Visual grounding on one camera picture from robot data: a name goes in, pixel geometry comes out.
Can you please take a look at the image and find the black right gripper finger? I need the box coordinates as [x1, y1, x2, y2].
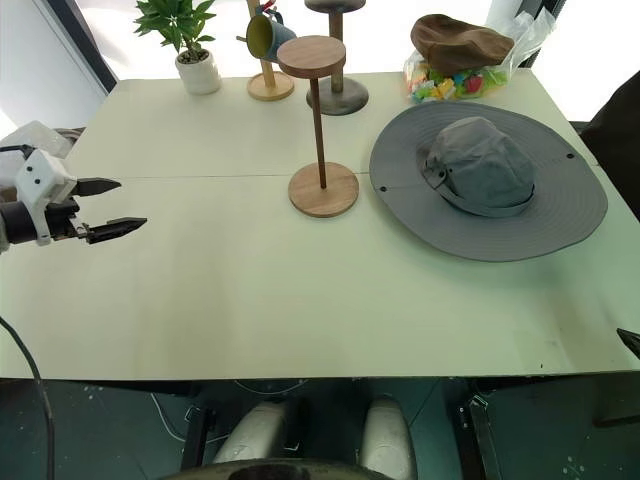
[616, 327, 640, 359]

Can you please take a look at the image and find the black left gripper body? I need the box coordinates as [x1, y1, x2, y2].
[47, 177, 97, 245]

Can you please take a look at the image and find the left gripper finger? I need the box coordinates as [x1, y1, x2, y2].
[86, 216, 148, 245]
[77, 177, 123, 199]

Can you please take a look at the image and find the grey wide-brim hat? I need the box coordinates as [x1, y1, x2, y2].
[368, 101, 610, 263]

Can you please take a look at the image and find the light wooden hat stand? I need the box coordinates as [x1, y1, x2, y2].
[276, 34, 361, 219]

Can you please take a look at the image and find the dark wooden hat stand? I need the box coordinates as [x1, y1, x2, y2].
[303, 0, 371, 117]

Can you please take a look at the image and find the brown cap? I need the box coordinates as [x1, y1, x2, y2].
[410, 13, 516, 78]

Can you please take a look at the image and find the green plant in white pot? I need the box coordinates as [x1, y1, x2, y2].
[133, 0, 223, 96]

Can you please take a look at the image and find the light wooden mug tree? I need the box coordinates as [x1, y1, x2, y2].
[235, 0, 297, 103]

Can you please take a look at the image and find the dark fabric chair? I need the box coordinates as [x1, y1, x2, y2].
[579, 68, 640, 225]

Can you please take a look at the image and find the blue mug yellow inside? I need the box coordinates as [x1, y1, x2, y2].
[245, 10, 299, 63]

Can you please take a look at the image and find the silver robot left leg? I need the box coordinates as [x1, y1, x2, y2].
[212, 399, 302, 467]

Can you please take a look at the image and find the silver robot leg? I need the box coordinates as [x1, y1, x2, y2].
[358, 394, 417, 480]
[212, 399, 302, 467]

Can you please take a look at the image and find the silver robot right leg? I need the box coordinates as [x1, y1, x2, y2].
[358, 394, 417, 480]

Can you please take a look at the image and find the dark rounded robot torso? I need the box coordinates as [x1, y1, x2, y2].
[163, 456, 384, 480]

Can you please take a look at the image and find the bag of colourful toys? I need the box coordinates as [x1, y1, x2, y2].
[402, 48, 517, 105]

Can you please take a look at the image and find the clear crumpled plastic bag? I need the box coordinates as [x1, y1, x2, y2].
[485, 0, 557, 69]

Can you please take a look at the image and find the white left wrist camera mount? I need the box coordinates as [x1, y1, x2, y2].
[13, 148, 79, 247]

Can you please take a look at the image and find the black hanging cable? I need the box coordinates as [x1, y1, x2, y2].
[0, 314, 56, 480]

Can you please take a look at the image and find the black table leg frame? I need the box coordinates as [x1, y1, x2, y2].
[457, 393, 504, 480]
[179, 403, 217, 470]

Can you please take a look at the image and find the thin white floor cable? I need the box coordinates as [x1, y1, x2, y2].
[148, 392, 189, 444]

